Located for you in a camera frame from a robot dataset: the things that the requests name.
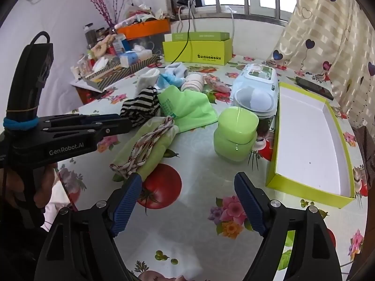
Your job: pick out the pile of crumpled packaging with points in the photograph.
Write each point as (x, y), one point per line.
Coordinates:
(140, 11)

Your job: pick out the blue white tissue box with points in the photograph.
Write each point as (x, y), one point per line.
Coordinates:
(131, 58)

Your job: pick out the blue face mask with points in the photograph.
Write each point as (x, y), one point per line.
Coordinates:
(172, 80)

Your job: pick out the wet wipes pack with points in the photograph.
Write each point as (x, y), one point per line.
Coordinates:
(257, 73)

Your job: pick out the lime cardboard tray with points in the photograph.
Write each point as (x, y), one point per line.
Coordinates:
(307, 140)

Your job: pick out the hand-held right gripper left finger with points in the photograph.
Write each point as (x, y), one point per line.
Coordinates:
(126, 207)

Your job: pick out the cream heart print curtain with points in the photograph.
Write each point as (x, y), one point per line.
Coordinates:
(322, 29)

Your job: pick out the light blue sock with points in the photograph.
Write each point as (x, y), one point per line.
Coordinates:
(177, 69)

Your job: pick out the small black power adapter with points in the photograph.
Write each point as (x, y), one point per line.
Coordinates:
(200, 0)

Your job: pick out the black white striped sock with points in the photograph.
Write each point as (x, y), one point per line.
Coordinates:
(148, 95)
(137, 112)

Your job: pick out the blue white carton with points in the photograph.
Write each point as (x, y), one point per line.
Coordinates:
(120, 45)

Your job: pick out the white crumpled tissue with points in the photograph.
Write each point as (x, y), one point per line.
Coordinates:
(101, 64)

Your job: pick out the beige striped sock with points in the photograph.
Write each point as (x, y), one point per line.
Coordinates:
(192, 83)

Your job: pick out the dark plaid cloth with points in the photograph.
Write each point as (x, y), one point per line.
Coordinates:
(366, 149)

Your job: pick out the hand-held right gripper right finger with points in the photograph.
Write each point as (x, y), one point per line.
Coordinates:
(249, 207)

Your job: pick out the lime cardboard box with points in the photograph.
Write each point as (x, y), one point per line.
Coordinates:
(205, 54)

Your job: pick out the clear round plastic container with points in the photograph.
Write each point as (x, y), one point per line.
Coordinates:
(255, 99)

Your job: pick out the purple flower branches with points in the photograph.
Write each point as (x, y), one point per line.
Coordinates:
(101, 3)

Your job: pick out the blue elastic band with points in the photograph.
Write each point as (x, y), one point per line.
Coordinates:
(20, 123)

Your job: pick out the orange box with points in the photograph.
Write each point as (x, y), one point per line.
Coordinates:
(146, 29)

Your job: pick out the green plastic jar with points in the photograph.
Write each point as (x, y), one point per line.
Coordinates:
(234, 140)

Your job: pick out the striped cardboard tray box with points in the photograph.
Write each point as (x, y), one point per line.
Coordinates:
(117, 70)

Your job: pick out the clear plastic storage bin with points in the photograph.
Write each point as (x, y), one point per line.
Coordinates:
(149, 42)

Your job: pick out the person's left hand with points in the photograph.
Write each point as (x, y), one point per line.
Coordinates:
(44, 190)

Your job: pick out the dark glass jar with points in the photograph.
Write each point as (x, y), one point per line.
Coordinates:
(90, 36)

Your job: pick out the black smartphone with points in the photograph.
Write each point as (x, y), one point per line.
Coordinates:
(313, 87)

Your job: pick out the green cloth towel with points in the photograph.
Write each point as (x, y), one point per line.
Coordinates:
(190, 105)

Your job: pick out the beige braided plush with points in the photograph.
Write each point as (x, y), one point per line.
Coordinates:
(101, 46)

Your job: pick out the red box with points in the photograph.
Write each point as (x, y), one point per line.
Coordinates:
(86, 96)

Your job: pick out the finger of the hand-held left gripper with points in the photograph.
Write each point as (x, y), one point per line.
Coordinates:
(99, 117)
(117, 126)

